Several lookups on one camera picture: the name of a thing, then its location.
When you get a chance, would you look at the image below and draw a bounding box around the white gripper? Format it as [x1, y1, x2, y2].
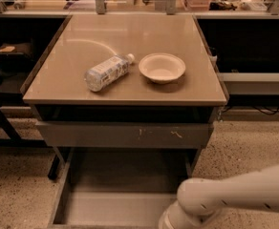
[158, 201, 220, 229]

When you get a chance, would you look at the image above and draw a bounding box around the grey drawer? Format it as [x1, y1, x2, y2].
[47, 148, 191, 229]
[36, 121, 214, 149]

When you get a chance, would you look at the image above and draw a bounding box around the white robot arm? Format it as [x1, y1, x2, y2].
[159, 165, 279, 229]

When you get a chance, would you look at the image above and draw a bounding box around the grey drawer cabinet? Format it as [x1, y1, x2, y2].
[22, 13, 227, 169]

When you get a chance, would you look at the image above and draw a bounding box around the grey top drawer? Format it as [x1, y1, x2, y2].
[36, 121, 214, 149]

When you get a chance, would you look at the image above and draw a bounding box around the white paper bowl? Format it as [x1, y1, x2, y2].
[139, 53, 186, 84]

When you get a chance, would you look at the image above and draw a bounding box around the clear plastic water bottle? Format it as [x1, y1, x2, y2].
[85, 53, 135, 92]

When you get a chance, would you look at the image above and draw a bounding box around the dark box under shelf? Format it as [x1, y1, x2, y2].
[0, 42, 33, 71]

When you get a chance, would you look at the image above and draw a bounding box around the black table frame left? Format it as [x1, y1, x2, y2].
[0, 103, 70, 180]

